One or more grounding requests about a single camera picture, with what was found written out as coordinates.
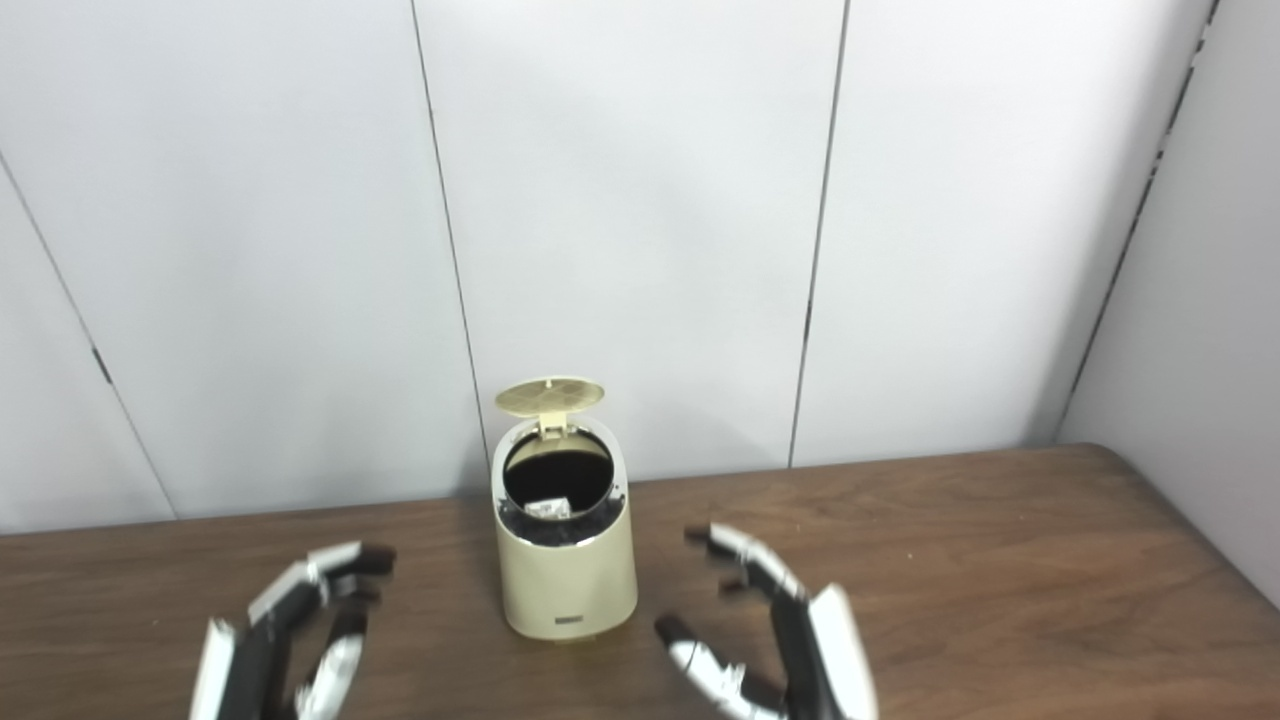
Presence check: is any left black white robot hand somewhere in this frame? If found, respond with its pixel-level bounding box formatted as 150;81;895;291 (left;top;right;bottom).
188;541;397;720

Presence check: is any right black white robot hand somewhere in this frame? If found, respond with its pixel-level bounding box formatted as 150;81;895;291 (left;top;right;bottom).
655;522;881;720

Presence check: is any cream-colored bin body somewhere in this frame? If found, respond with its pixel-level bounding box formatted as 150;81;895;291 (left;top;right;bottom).
490;418;639;643

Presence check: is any cream round bin lid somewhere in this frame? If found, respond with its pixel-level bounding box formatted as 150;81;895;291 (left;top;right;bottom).
494;375;606;437

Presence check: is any black bin liner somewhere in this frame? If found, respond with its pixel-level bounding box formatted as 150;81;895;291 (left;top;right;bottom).
500;430;629;548

